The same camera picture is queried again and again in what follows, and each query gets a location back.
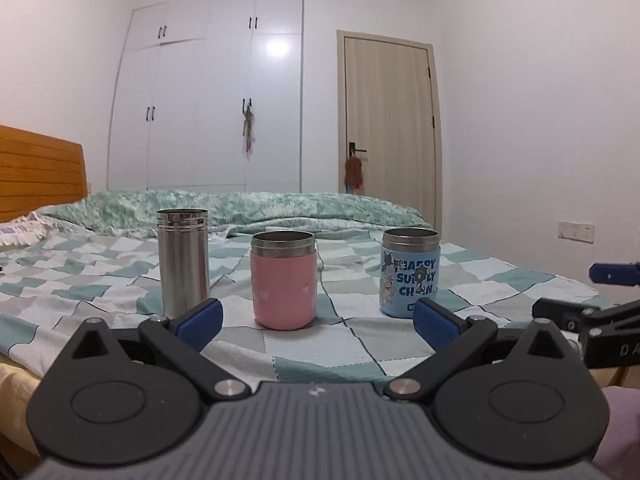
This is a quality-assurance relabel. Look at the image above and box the white wall socket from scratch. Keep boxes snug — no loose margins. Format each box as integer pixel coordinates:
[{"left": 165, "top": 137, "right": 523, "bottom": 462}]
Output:
[{"left": 558, "top": 220, "right": 596, "bottom": 245}]

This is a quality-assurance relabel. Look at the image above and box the yellow mattress cover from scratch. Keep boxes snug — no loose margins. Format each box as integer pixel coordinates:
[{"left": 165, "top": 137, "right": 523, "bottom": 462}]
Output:
[{"left": 0, "top": 354, "right": 47, "bottom": 461}]

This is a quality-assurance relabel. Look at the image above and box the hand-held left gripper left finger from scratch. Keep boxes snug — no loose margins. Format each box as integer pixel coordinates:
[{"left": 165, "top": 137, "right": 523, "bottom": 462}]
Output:
[{"left": 42, "top": 297, "right": 252, "bottom": 404}]

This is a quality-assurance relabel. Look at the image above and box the white wardrobe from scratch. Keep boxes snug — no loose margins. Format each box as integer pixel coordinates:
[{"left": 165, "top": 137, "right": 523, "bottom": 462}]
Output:
[{"left": 106, "top": 0, "right": 305, "bottom": 194}]

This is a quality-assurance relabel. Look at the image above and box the wooden door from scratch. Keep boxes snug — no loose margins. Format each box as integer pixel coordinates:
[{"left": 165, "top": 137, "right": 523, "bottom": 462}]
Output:
[{"left": 336, "top": 29, "right": 444, "bottom": 235}]

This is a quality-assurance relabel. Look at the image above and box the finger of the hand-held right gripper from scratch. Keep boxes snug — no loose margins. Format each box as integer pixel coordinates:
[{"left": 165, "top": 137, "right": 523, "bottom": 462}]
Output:
[
  {"left": 588, "top": 261, "right": 640, "bottom": 286},
  {"left": 532, "top": 298, "right": 608, "bottom": 341}
]

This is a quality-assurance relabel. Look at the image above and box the blue cartoon print cup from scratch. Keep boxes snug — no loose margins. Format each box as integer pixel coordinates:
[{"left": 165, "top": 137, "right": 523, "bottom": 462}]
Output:
[{"left": 378, "top": 228, "right": 441, "bottom": 319}]

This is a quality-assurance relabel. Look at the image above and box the hanging tassel ornament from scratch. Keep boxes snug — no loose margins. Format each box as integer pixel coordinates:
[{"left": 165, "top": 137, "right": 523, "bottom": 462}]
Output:
[{"left": 241, "top": 101, "right": 257, "bottom": 162}]

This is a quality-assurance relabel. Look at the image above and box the checked green bed sheet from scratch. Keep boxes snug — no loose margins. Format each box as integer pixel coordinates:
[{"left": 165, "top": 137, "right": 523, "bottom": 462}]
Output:
[{"left": 0, "top": 224, "right": 623, "bottom": 403}]

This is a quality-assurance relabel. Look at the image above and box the person's pink clothing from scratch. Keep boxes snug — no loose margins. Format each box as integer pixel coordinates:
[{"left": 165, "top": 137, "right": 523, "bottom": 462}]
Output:
[{"left": 594, "top": 385, "right": 640, "bottom": 480}]

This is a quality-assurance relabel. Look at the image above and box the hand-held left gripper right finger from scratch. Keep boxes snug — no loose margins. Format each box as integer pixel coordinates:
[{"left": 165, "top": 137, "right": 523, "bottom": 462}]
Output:
[{"left": 384, "top": 297, "right": 594, "bottom": 404}]

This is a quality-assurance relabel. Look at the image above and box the pink cup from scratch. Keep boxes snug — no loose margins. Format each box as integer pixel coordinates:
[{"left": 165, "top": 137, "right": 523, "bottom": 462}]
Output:
[{"left": 250, "top": 230, "right": 319, "bottom": 331}]

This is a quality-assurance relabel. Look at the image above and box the wooden headboard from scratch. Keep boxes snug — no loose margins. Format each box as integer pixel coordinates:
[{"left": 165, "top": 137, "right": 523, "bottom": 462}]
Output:
[{"left": 0, "top": 125, "right": 89, "bottom": 224}]

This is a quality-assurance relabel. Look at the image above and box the white blue patterned pillow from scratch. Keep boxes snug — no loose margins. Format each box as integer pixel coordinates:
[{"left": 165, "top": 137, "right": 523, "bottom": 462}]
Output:
[{"left": 0, "top": 211, "right": 53, "bottom": 249}]

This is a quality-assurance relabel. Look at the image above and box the tall stainless steel cup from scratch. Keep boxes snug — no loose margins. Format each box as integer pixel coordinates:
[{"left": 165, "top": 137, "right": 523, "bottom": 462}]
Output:
[{"left": 156, "top": 208, "right": 211, "bottom": 320}]

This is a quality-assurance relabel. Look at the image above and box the green patterned quilt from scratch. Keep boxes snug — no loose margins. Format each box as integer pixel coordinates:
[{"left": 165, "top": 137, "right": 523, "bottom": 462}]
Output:
[{"left": 42, "top": 188, "right": 432, "bottom": 241}]

